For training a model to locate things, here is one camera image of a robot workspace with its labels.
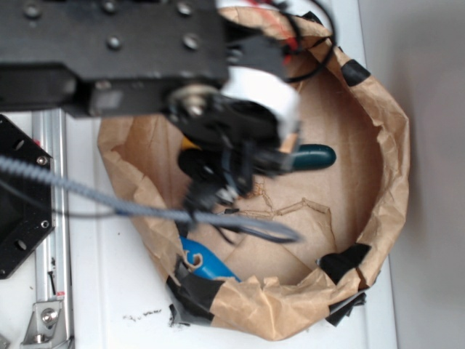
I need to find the yellow rubber duck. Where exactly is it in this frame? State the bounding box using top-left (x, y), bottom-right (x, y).
top-left (181, 137), bottom-right (201, 151)

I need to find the metal corner bracket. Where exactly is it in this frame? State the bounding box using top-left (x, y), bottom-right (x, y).
top-left (20, 300), bottom-right (68, 348)

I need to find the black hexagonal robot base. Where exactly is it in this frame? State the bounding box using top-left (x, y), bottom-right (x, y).
top-left (1, 115), bottom-right (53, 280)

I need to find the thin black wire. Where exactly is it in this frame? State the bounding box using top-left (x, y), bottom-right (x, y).
top-left (250, 0), bottom-right (337, 84)

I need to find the dark green oblong toy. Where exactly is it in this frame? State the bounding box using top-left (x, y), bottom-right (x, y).
top-left (292, 144), bottom-right (336, 171)

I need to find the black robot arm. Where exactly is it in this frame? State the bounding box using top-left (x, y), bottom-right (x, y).
top-left (1, 1), bottom-right (298, 193)

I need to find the brown paper lined bin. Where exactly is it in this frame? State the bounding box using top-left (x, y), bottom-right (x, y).
top-left (97, 6), bottom-right (411, 342)

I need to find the aluminium extrusion rail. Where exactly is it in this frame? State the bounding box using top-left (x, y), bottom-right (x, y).
top-left (32, 109), bottom-right (75, 348)

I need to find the grey braided cable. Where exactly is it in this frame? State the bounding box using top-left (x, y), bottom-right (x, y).
top-left (0, 155), bottom-right (301, 244)

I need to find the blue plastic bottle toy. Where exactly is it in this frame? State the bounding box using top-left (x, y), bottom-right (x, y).
top-left (180, 237), bottom-right (240, 282)

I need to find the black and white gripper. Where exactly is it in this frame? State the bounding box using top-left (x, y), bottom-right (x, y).
top-left (168, 36), bottom-right (299, 212)

